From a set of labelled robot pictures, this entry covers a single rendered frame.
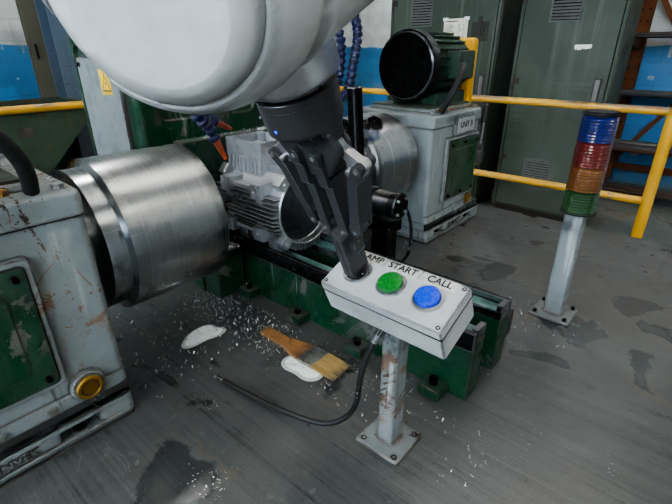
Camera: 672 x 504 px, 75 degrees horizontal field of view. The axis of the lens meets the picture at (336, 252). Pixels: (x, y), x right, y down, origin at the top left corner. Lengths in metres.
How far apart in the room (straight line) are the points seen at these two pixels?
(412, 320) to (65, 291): 0.44
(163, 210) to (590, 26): 3.41
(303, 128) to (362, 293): 0.22
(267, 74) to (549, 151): 3.74
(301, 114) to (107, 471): 0.54
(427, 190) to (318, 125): 0.89
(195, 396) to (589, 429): 0.61
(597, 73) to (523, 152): 0.73
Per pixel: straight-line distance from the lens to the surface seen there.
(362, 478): 0.65
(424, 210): 1.27
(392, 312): 0.49
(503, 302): 0.79
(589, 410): 0.84
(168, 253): 0.72
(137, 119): 1.06
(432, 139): 1.23
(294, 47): 0.17
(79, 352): 0.71
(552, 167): 3.90
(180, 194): 0.73
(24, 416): 0.73
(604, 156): 0.93
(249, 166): 0.96
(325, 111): 0.39
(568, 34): 3.82
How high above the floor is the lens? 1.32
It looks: 25 degrees down
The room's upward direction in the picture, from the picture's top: straight up
